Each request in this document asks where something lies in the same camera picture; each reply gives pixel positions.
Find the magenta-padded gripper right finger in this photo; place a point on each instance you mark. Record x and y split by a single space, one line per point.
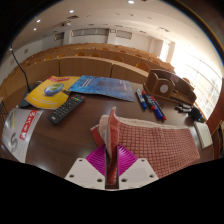
138 171

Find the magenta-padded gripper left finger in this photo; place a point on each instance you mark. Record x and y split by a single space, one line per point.
81 171

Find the red white checked towel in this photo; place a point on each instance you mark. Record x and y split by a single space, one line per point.
156 146

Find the black remote control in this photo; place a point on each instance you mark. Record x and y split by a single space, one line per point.
66 109

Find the blue marker with red cap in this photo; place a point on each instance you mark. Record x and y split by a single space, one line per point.
159 109

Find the red marker pen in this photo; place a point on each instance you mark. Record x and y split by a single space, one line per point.
149 100

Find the blue marker pen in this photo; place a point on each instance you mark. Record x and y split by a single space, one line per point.
141 99

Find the white notepad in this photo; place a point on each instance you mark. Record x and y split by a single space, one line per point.
203 134

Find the black marker pen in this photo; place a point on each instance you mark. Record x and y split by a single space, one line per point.
185 106
185 109

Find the black handheld microphone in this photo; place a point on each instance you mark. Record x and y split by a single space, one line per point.
196 114

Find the yellow booklet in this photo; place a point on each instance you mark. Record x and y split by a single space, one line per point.
46 97

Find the wooden desk organizer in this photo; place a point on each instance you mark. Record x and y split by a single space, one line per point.
156 86

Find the blue booklet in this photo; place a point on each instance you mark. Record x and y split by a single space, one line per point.
100 86

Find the black gooseneck desk microphone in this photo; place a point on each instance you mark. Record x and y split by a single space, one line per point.
24 102

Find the wooden auditorium seat rows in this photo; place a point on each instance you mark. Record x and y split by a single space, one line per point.
96 50

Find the ceiling-mounted projector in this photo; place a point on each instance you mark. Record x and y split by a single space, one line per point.
66 23

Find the recessed ceiling lights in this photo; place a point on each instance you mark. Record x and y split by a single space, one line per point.
71 11

